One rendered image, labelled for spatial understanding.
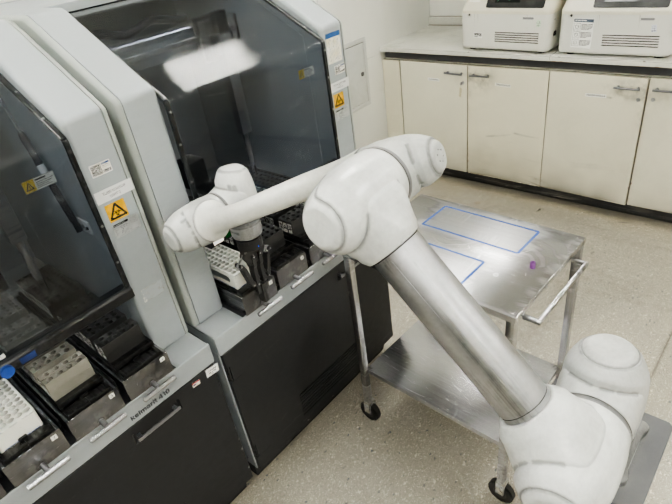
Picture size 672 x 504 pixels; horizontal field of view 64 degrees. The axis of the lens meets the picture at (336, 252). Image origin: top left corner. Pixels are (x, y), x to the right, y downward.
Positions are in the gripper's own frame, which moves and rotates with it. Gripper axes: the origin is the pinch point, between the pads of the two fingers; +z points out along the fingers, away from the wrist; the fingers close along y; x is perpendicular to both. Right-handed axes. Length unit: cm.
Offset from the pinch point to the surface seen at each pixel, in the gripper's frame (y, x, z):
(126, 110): 17, -11, -61
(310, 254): -24.1, -2.4, 1.6
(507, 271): -42, 59, -2
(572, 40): -230, 6, -18
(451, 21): -291, -103, -13
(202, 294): 13.4, -11.4, -3.2
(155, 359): 37.0, -2.4, -0.8
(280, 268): -10.9, -3.0, -0.6
